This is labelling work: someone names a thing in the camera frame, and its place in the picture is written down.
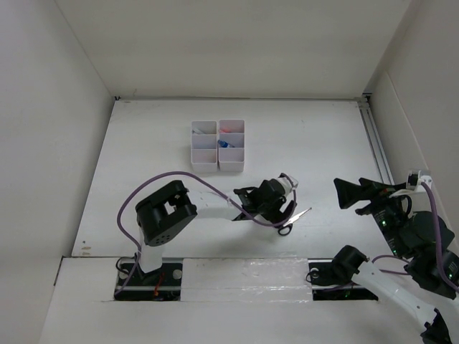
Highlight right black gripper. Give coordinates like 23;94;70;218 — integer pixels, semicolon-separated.
333;176;407;256

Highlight black handled scissors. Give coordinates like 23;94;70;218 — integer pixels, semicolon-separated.
277;207;313;237

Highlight blue cap spray bottle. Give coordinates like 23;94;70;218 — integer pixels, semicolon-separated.
217;140;235;148

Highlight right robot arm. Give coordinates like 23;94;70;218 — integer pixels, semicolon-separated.
331;171;458;343

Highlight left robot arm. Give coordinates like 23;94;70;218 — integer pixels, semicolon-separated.
135;173;298;285

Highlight white right organizer container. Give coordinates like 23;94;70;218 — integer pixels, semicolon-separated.
218;119;245;173

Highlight white organizer container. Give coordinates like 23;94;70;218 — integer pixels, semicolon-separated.
218;119;245;173
191;120;218;173

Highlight white left organizer container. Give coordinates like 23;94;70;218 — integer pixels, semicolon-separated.
191;120;218;173

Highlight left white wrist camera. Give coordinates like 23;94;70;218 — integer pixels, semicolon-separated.
277;173;298;196

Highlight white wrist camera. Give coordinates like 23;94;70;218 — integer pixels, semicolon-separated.
277;173;298;196
389;170;432;198

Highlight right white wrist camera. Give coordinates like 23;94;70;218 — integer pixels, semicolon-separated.
389;170;432;198

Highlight aluminium rail strip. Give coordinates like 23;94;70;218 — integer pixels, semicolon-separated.
356;93;394;184

